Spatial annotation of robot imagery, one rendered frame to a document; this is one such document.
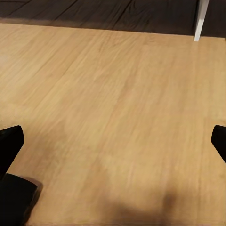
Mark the digital camera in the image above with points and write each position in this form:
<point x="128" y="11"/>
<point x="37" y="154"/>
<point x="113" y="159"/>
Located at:
<point x="16" y="194"/>

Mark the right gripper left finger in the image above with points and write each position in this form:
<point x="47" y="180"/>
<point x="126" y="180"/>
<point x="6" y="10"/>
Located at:
<point x="11" y="141"/>

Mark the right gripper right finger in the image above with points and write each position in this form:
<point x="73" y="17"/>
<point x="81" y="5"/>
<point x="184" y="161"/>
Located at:
<point x="218" y="139"/>

